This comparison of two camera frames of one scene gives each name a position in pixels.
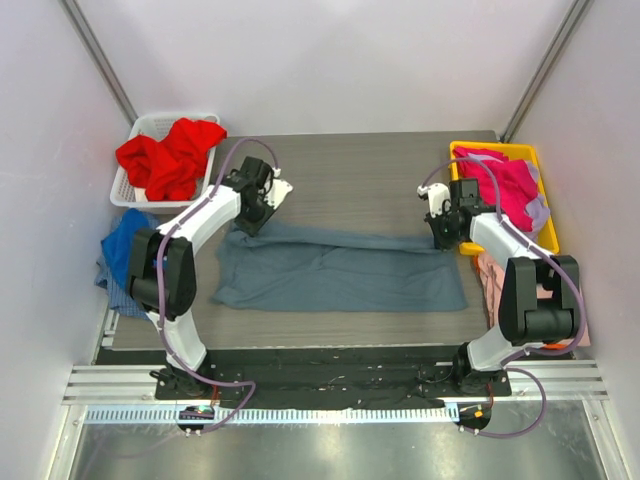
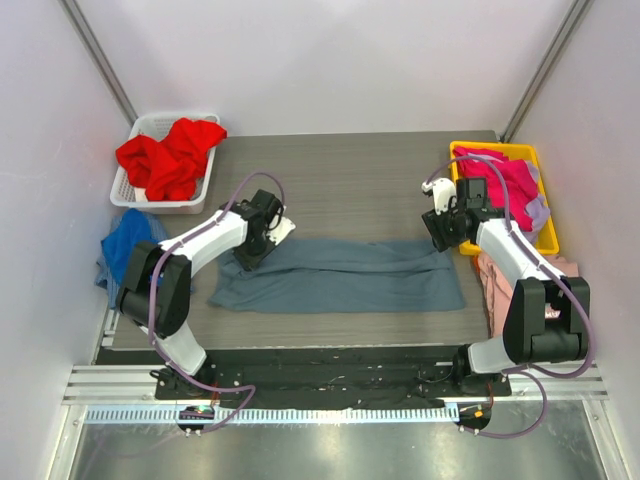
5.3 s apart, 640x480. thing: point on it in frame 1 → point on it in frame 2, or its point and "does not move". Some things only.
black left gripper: x=261 y=220 → x=251 y=248
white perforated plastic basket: x=125 y=196 does not move
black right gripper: x=439 y=233 does not move
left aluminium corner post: x=98 y=58 does not move
